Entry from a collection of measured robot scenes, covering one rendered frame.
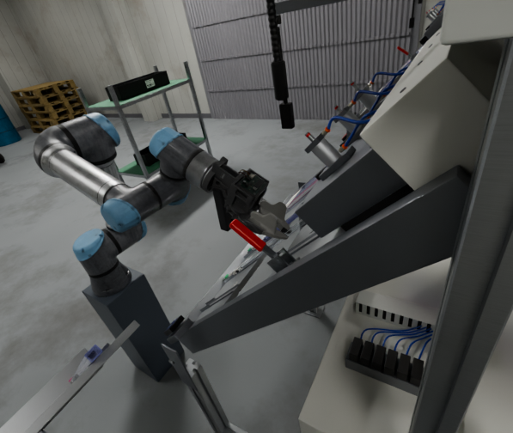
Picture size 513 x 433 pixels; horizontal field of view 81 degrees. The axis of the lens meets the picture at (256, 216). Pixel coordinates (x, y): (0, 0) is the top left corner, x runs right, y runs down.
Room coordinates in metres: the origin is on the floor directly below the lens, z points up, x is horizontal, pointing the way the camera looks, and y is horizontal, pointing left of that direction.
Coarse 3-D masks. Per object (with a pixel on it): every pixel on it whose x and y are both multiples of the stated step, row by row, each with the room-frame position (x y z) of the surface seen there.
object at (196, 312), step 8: (288, 200) 1.00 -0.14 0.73; (248, 248) 0.76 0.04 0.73; (240, 256) 0.73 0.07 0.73; (232, 264) 0.69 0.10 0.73; (240, 264) 0.70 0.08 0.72; (224, 272) 0.66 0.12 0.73; (216, 288) 0.62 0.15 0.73; (208, 296) 0.59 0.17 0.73; (200, 304) 0.56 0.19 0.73; (192, 312) 0.54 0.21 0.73; (200, 312) 0.55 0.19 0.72; (192, 320) 0.52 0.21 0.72
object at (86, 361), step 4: (92, 348) 0.21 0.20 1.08; (96, 348) 0.21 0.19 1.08; (88, 352) 0.21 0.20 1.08; (92, 352) 0.21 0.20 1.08; (96, 352) 0.21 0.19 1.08; (100, 352) 0.21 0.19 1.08; (84, 356) 0.20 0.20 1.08; (88, 356) 0.20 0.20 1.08; (92, 356) 0.20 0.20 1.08; (96, 356) 0.20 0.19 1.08; (84, 360) 0.21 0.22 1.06; (88, 360) 0.20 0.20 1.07; (92, 360) 0.20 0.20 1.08; (80, 364) 0.24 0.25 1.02; (84, 364) 0.22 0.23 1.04; (88, 364) 0.21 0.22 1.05; (80, 368) 0.25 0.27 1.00; (84, 368) 0.23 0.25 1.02; (76, 372) 0.29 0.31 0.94; (80, 372) 0.27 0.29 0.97; (72, 376) 0.34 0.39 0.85
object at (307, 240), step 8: (304, 224) 0.48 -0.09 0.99; (304, 232) 0.43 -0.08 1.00; (312, 232) 0.39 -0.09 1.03; (336, 232) 0.31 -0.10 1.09; (344, 232) 0.28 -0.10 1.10; (296, 240) 0.43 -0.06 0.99; (304, 240) 0.38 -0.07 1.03; (312, 240) 0.35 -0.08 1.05; (320, 240) 0.33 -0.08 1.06; (328, 240) 0.30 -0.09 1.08; (288, 248) 0.42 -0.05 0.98; (296, 248) 0.38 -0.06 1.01; (304, 248) 0.35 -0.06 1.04; (312, 248) 0.32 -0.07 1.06; (296, 256) 0.34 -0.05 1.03; (272, 272) 0.37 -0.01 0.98
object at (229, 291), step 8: (296, 208) 0.74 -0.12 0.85; (288, 216) 0.74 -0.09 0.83; (272, 240) 0.62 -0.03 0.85; (248, 256) 0.71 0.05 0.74; (264, 256) 0.57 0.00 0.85; (256, 264) 0.54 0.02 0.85; (240, 272) 0.59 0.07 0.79; (248, 272) 0.52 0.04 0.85; (224, 280) 0.63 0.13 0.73; (232, 280) 0.59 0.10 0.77; (240, 280) 0.51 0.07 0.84; (224, 288) 0.58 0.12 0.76; (232, 288) 0.50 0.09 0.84; (240, 288) 0.48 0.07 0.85; (216, 296) 0.57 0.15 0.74; (224, 296) 0.49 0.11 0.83; (232, 296) 0.46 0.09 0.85; (208, 304) 0.53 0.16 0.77; (216, 304) 0.49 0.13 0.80; (208, 312) 0.49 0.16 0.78
